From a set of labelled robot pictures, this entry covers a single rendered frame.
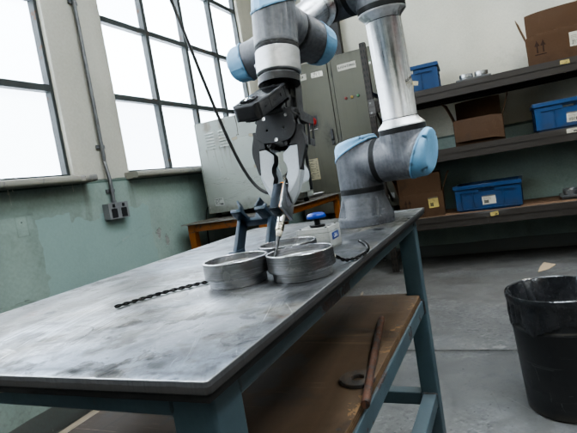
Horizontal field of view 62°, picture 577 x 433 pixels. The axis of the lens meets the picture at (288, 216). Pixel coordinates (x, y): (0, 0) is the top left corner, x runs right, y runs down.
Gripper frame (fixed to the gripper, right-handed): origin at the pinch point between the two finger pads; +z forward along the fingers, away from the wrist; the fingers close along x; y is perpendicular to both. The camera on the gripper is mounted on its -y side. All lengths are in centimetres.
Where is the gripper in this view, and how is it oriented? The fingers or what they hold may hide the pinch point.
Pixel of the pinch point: (282, 195)
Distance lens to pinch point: 76.7
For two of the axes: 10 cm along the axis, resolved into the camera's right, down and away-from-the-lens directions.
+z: 0.8, 9.9, -0.6
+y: 4.3, 0.2, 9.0
